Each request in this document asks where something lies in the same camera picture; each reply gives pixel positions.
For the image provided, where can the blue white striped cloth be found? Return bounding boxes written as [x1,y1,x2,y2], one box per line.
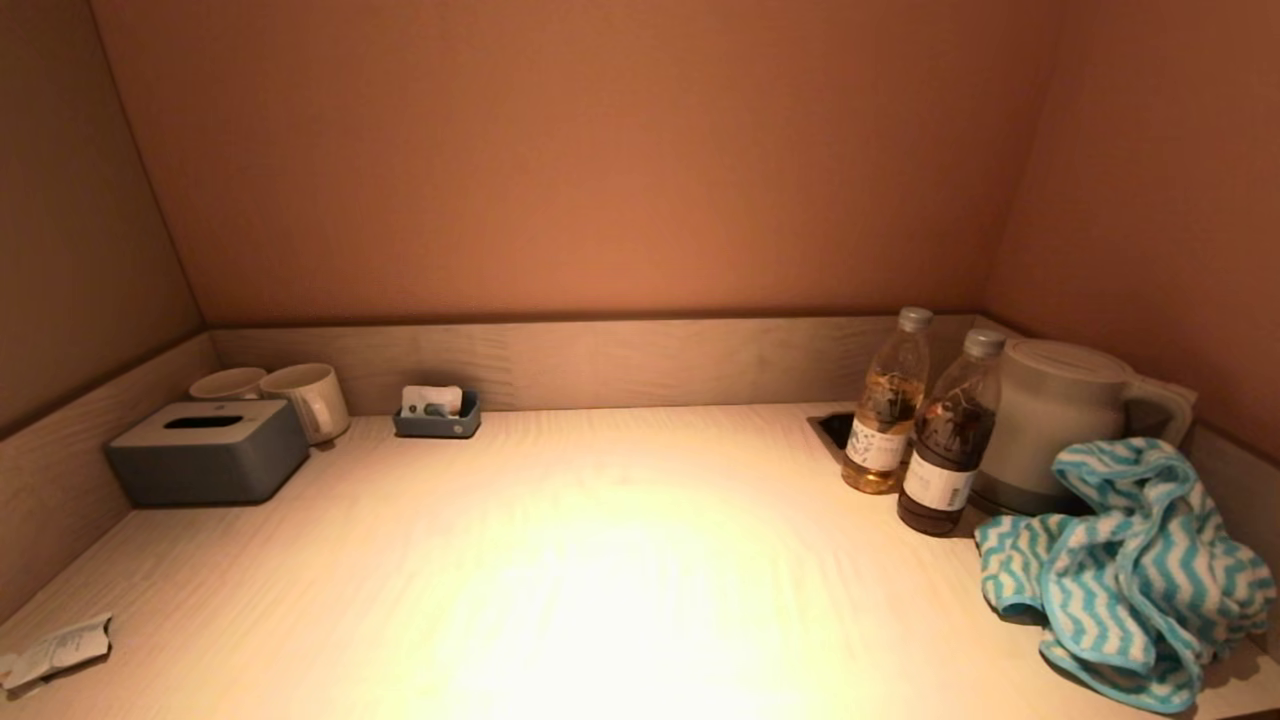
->
[975,437,1280,716]

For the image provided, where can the black recessed table socket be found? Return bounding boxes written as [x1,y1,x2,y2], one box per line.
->
[808,412,857,463]

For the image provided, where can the small blue-grey tray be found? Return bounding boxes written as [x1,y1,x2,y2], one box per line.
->
[393,390,482,440]

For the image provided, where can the white sachet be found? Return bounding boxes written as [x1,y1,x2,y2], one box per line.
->
[401,385,464,418]

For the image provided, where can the light tea plastic bottle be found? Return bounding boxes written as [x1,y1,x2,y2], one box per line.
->
[841,307,934,495]

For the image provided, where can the dark tea plastic bottle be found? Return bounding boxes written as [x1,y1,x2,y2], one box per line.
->
[896,329,1007,537]

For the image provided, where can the grey kettle base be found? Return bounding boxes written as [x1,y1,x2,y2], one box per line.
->
[968,470,1091,521]

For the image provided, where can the grey electric kettle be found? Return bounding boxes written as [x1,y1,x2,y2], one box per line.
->
[975,338,1197,506]

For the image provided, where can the grey tissue box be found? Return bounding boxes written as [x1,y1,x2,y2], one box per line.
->
[108,399,311,506]

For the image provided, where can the crumpled white paper packet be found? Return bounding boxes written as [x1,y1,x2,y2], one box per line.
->
[0,613,113,693]

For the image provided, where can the white mug with handle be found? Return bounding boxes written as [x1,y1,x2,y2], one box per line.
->
[259,363,352,446]

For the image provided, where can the white mug without visible handle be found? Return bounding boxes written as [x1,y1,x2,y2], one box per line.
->
[189,367,268,402]

